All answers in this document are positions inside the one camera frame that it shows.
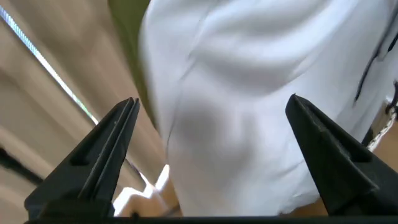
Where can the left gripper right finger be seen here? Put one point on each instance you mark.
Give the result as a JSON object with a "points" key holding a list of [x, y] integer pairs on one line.
{"points": [[348, 186]]}

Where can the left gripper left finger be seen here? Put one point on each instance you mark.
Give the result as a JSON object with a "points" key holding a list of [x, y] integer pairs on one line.
{"points": [[102, 174]]}

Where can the green printed shirt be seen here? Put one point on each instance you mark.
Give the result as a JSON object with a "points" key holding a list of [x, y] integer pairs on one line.
{"points": [[130, 31]]}

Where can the pale grey shorts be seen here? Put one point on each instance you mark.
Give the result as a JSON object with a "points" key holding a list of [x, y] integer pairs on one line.
{"points": [[233, 93]]}

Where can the black clothes rack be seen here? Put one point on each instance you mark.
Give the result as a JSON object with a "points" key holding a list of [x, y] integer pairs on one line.
{"points": [[18, 168]]}

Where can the beige curtain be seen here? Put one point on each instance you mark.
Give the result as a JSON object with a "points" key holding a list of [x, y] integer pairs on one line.
{"points": [[77, 46]]}

